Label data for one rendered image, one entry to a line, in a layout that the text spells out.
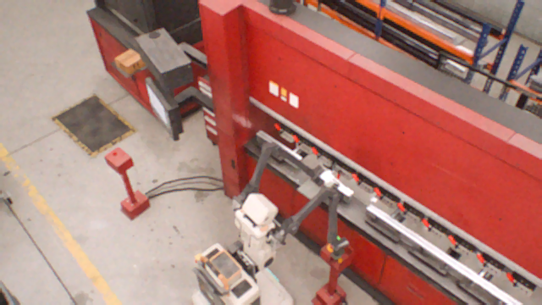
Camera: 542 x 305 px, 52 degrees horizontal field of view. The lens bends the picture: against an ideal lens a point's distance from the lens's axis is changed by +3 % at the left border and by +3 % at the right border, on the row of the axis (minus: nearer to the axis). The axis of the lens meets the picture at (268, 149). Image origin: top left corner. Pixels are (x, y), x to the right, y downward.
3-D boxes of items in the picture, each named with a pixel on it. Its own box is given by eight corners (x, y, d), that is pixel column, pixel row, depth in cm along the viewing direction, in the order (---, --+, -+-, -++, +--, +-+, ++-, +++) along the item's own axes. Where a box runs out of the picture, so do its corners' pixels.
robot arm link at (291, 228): (323, 180, 387) (329, 185, 378) (335, 191, 393) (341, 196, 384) (280, 224, 389) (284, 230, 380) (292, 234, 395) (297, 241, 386)
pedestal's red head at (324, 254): (319, 256, 435) (321, 244, 422) (334, 245, 441) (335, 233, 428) (337, 274, 424) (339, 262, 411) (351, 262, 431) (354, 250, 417)
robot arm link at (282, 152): (269, 146, 405) (274, 152, 396) (273, 140, 404) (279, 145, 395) (306, 173, 428) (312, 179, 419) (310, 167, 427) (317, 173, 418)
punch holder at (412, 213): (399, 213, 399) (403, 200, 387) (406, 207, 403) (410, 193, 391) (417, 225, 392) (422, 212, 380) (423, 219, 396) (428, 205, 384)
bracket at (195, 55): (163, 61, 452) (161, 54, 447) (185, 47, 464) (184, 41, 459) (195, 82, 433) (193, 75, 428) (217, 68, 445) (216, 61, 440)
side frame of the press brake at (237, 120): (223, 195, 561) (197, 1, 391) (279, 150, 602) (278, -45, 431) (240, 207, 549) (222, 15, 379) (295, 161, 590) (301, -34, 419)
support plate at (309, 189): (296, 190, 439) (296, 189, 438) (318, 172, 451) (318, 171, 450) (313, 202, 430) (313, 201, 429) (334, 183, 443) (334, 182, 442)
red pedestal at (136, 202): (118, 210, 551) (98, 156, 490) (139, 195, 563) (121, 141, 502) (131, 221, 542) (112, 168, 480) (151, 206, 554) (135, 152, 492)
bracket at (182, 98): (172, 104, 489) (171, 98, 483) (192, 91, 500) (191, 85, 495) (201, 125, 470) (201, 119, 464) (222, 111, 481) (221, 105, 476)
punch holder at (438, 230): (423, 230, 390) (428, 216, 377) (430, 222, 394) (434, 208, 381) (442, 242, 382) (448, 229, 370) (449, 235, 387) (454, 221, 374)
